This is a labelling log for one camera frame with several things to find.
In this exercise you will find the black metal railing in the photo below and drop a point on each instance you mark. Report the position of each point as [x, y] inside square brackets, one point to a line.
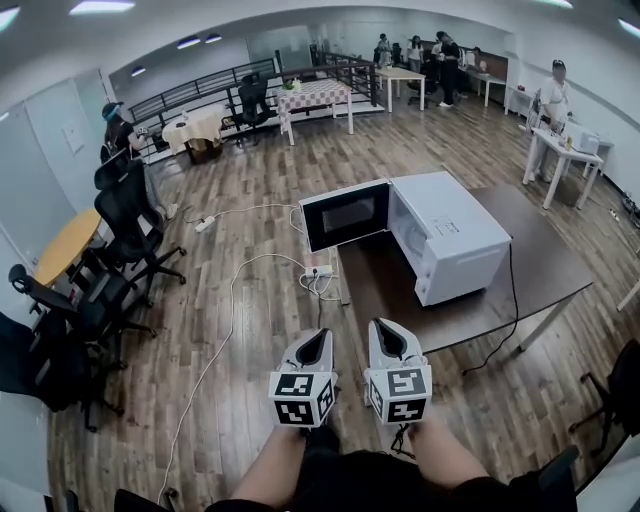
[200, 87]

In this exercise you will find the round yellow table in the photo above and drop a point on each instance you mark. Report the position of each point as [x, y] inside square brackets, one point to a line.
[70, 245]

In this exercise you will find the dark brown table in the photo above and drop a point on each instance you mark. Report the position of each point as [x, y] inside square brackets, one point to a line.
[390, 290]

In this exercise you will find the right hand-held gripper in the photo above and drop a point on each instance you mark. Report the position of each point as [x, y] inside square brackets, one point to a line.
[402, 387]

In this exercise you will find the white microwave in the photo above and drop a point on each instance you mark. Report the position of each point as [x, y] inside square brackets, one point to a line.
[460, 235]

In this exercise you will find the white desk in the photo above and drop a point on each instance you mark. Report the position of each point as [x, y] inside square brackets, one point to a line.
[492, 81]

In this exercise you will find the person's left forearm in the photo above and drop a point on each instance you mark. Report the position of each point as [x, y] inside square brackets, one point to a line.
[272, 465]

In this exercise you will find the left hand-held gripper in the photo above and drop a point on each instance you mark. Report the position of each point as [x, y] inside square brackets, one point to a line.
[300, 390]

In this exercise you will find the white box appliance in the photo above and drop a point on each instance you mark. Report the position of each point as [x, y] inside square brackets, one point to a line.
[584, 139]

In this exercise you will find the white table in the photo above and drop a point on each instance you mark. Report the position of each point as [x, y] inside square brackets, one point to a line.
[400, 76]
[562, 147]

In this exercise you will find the white wall notice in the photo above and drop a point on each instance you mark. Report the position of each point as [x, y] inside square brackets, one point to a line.
[74, 140]

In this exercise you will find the white power strip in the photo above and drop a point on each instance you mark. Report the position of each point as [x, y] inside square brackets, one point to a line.
[320, 270]
[205, 223]

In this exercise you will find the white microwave door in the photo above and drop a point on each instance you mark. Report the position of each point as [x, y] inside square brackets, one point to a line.
[345, 215]

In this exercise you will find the table with checkered cloth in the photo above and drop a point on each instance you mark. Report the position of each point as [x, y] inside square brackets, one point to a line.
[312, 97]

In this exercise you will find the person's right forearm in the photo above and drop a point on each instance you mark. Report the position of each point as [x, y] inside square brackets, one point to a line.
[445, 455]

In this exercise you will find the person's black clothing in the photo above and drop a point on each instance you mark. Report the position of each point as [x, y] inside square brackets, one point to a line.
[360, 485]

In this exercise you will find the table with cream cloth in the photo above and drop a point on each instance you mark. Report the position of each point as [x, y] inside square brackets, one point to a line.
[192, 127]

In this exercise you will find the black office chair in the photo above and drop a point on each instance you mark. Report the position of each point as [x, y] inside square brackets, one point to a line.
[425, 85]
[252, 102]
[620, 395]
[85, 310]
[130, 225]
[30, 360]

